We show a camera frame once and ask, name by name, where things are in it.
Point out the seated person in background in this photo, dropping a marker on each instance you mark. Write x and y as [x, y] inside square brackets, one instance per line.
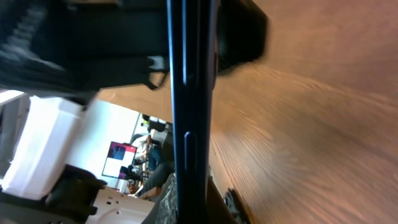
[160, 167]

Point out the computer monitor in background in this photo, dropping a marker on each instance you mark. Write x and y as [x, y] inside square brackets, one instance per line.
[118, 158]

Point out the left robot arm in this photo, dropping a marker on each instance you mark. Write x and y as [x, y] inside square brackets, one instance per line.
[39, 187]

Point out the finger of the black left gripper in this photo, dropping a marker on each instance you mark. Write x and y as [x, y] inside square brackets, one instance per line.
[81, 46]
[242, 30]

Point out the Samsung Galaxy smartphone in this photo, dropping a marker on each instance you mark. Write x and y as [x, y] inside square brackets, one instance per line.
[192, 52]

